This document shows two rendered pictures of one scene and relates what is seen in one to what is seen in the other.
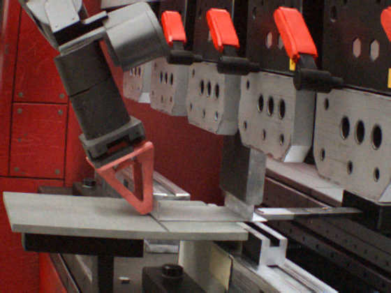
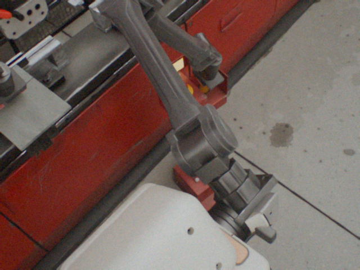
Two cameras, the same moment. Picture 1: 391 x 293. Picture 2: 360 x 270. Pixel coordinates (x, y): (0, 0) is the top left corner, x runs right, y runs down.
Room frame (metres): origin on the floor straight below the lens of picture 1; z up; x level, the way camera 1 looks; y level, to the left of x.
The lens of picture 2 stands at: (0.92, 0.95, 1.89)
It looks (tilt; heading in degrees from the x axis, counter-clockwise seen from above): 57 degrees down; 244
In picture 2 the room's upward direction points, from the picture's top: 8 degrees counter-clockwise
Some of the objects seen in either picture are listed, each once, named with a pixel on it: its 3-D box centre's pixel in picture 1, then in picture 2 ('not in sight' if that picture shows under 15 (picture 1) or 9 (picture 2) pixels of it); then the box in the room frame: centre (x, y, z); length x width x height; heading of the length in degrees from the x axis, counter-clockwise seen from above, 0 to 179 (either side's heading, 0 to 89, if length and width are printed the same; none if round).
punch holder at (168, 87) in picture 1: (194, 54); not in sight; (1.24, 0.00, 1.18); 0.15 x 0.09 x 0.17; 16
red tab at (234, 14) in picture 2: not in sight; (232, 17); (0.00, -0.20, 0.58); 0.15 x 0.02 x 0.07; 16
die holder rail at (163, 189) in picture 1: (133, 193); not in sight; (1.55, 0.09, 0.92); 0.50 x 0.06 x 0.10; 16
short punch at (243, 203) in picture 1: (241, 174); not in sight; (1.03, -0.06, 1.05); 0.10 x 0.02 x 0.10; 16
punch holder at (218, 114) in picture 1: (241, 61); not in sight; (1.05, -0.05, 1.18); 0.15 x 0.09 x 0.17; 16
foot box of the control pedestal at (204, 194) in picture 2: not in sight; (202, 180); (0.45, 0.19, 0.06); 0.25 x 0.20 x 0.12; 95
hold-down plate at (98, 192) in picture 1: (97, 204); not in sight; (1.59, 0.16, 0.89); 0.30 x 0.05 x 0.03; 16
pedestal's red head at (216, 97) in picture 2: not in sight; (192, 88); (0.45, 0.16, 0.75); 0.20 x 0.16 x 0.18; 5
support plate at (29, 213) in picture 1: (113, 216); (18, 104); (0.98, 0.08, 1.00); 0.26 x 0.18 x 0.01; 106
